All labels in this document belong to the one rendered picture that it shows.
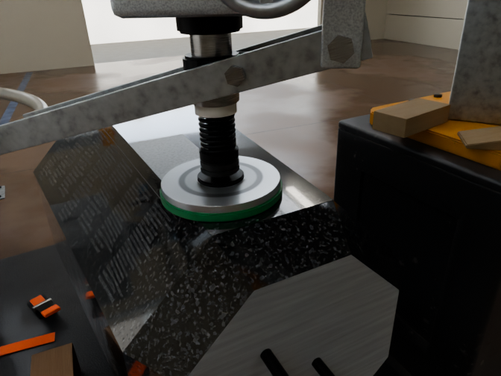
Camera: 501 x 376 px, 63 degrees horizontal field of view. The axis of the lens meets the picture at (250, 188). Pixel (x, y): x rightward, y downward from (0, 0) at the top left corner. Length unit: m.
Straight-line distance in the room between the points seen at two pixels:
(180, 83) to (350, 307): 0.46
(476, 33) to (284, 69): 0.74
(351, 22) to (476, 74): 0.75
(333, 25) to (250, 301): 0.38
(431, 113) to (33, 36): 7.03
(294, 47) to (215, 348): 0.43
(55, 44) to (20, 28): 0.52
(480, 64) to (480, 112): 0.13
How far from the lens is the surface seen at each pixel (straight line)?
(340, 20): 0.54
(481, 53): 1.25
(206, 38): 0.63
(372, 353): 0.88
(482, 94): 1.26
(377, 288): 0.76
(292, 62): 0.58
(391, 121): 1.11
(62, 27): 7.67
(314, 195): 0.72
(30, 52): 7.74
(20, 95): 1.18
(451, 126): 1.23
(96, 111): 0.71
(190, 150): 0.94
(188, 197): 0.67
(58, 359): 1.47
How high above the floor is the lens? 1.14
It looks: 27 degrees down
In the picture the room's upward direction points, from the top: 2 degrees counter-clockwise
